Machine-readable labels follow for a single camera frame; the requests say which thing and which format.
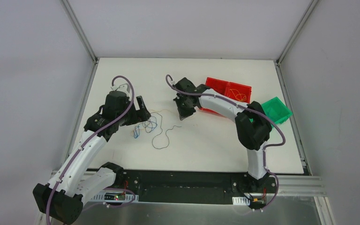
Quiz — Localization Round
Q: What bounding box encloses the wire bundle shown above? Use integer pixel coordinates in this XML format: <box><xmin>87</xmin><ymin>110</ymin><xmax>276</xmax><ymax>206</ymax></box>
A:
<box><xmin>131</xmin><ymin>112</ymin><xmax>182</xmax><ymax>150</ymax></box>

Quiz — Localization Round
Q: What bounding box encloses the yellow wire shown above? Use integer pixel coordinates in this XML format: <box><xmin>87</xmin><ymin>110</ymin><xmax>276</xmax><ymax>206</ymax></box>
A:
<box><xmin>231</xmin><ymin>88</ymin><xmax>249</xmax><ymax>103</ymax></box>

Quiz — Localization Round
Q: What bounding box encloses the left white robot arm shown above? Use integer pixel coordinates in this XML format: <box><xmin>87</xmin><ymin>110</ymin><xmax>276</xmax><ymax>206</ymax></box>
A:
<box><xmin>33</xmin><ymin>91</ymin><xmax>151</xmax><ymax>225</ymax></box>

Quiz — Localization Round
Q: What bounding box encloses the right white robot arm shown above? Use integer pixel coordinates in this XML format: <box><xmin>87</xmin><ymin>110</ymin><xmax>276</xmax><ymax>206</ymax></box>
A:
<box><xmin>166</xmin><ymin>75</ymin><xmax>272</xmax><ymax>192</ymax></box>

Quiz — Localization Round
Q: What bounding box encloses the left red bin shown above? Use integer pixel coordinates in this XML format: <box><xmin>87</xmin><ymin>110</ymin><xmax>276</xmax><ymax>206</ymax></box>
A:
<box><xmin>200</xmin><ymin>77</ymin><xmax>229</xmax><ymax>116</ymax></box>

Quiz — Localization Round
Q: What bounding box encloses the red bin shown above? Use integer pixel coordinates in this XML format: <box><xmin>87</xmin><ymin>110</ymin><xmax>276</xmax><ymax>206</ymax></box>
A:
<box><xmin>225</xmin><ymin>82</ymin><xmax>252</xmax><ymax>103</ymax></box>
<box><xmin>200</xmin><ymin>77</ymin><xmax>229</xmax><ymax>116</ymax></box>

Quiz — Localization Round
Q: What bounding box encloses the right red bin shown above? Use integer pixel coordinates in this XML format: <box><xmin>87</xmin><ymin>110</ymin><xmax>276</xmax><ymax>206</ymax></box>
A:
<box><xmin>225</xmin><ymin>82</ymin><xmax>252</xmax><ymax>103</ymax></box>

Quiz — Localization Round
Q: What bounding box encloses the green plastic bin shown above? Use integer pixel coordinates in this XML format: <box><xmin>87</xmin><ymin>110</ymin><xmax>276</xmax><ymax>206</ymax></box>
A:
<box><xmin>261</xmin><ymin>97</ymin><xmax>293</xmax><ymax>125</ymax></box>

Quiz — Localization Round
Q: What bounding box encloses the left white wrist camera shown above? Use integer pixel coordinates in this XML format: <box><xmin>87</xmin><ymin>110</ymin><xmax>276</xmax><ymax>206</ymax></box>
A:
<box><xmin>111</xmin><ymin>83</ymin><xmax>131</xmax><ymax>96</ymax></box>

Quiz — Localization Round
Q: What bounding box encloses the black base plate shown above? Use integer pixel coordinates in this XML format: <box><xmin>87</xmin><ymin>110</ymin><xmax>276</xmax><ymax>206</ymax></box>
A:
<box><xmin>110</xmin><ymin>170</ymin><xmax>277</xmax><ymax>205</ymax></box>

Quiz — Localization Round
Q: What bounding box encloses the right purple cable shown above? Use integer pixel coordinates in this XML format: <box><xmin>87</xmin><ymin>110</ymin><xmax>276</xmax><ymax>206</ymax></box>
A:
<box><xmin>165</xmin><ymin>74</ymin><xmax>287</xmax><ymax>212</ymax></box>

